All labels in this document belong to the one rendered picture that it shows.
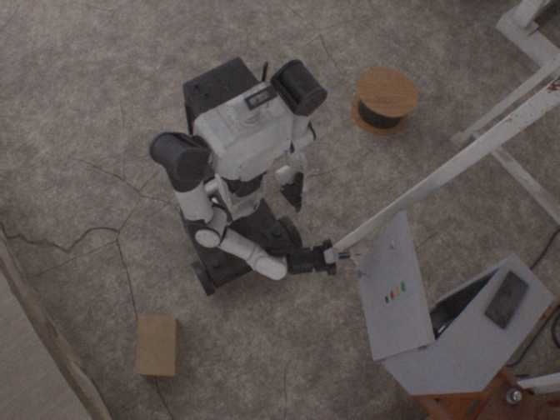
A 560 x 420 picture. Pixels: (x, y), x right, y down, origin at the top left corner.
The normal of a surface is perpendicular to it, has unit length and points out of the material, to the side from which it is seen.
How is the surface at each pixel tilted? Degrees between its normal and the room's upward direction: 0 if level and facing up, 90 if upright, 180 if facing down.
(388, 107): 0
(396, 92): 0
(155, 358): 0
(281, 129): 50
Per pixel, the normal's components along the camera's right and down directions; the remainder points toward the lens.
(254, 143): 0.50, 0.32
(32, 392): 0.09, -0.41
